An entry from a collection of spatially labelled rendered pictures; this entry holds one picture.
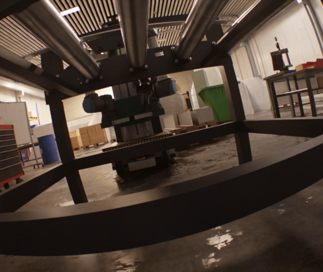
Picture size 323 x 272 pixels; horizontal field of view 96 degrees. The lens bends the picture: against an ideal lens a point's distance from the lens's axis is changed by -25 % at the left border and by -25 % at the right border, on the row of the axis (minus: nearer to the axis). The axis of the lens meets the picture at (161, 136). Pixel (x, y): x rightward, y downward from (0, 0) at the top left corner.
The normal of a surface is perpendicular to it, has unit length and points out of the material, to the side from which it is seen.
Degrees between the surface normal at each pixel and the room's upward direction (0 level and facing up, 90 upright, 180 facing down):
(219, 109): 101
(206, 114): 90
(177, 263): 0
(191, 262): 0
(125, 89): 90
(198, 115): 90
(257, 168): 0
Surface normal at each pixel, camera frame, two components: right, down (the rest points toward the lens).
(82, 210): -0.22, -0.97
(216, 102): -0.01, 0.26
